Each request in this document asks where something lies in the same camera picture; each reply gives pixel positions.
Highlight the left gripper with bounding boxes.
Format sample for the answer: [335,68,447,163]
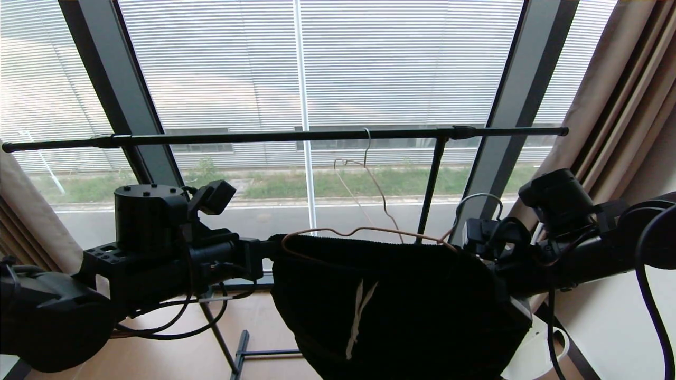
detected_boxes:
[189,236,276,289]

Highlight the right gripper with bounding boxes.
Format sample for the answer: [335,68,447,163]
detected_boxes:
[494,248,569,331]

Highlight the black drawstring shorts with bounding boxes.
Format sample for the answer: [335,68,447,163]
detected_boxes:
[269,234,534,380]

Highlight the pink clothes hanger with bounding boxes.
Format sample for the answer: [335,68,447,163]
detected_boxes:
[334,128,405,244]
[281,193,504,260]

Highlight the white laundry basket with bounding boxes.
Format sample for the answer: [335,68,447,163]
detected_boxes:
[502,316,570,380]

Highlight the black clothes rack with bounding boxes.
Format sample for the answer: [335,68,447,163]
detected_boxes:
[2,125,569,380]

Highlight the brown curtain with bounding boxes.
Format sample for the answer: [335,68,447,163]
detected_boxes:
[0,140,85,275]
[507,0,676,312]

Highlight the black cable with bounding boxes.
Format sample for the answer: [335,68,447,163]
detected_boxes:
[546,203,676,380]
[111,280,231,341]

